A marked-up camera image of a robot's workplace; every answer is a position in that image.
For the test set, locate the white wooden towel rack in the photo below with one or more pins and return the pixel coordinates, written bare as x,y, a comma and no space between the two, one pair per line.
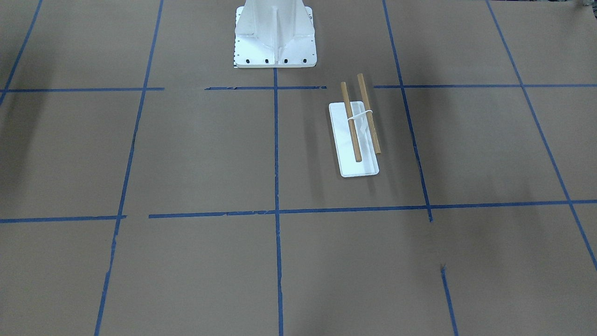
355,136

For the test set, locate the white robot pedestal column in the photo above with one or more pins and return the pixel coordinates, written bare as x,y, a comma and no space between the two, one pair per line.
274,34

